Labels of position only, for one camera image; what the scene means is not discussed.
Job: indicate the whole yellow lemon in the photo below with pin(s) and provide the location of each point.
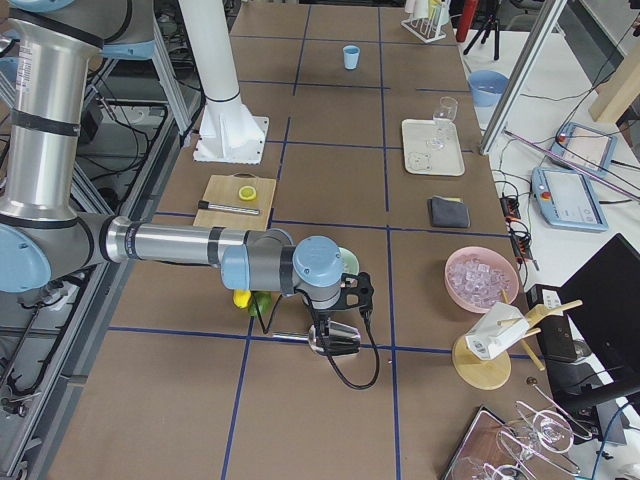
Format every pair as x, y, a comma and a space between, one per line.
242, 298

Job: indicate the green lime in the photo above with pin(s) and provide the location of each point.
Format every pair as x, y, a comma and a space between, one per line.
260, 303

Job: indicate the wooden round stand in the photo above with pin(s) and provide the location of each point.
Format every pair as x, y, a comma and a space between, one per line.
480, 357

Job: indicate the pink bowl of ice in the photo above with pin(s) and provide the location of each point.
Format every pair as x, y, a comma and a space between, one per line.
477, 277

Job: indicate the lemon half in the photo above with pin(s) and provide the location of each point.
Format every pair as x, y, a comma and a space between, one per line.
247, 193

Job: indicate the blue teach pendant tablet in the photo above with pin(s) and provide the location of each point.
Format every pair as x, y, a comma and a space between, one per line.
589, 148

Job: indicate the cream bear tray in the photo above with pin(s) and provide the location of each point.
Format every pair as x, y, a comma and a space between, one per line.
419, 159

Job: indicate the metal handled knife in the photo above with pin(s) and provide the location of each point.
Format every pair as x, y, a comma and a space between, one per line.
206, 205

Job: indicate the light blue plastic cup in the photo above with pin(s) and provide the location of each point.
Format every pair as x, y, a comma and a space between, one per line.
351, 55

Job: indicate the aluminium frame post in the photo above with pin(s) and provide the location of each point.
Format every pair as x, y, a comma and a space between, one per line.
542, 28

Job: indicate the blue bowl with fork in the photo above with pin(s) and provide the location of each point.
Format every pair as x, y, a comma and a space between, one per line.
487, 87

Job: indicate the metal ice scoop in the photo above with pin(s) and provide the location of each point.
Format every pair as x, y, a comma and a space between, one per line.
334, 339

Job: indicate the white wire cup rack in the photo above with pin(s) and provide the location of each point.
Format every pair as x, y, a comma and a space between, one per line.
426, 19

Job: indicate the wooden cutting board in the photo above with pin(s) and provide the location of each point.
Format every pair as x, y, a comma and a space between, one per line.
223, 189

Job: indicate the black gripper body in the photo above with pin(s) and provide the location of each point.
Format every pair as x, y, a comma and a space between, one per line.
320, 316

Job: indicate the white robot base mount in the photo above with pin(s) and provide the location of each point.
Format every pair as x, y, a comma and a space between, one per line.
228, 132

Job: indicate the grey folded cloth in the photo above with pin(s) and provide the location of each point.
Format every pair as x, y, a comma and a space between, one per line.
448, 213

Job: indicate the clear wine glass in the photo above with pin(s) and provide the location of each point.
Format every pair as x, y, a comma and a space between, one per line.
443, 118

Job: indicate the green bowl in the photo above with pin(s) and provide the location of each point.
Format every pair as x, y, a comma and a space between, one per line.
350, 261

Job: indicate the wine glass rack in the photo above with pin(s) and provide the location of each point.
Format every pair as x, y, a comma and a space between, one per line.
533, 445

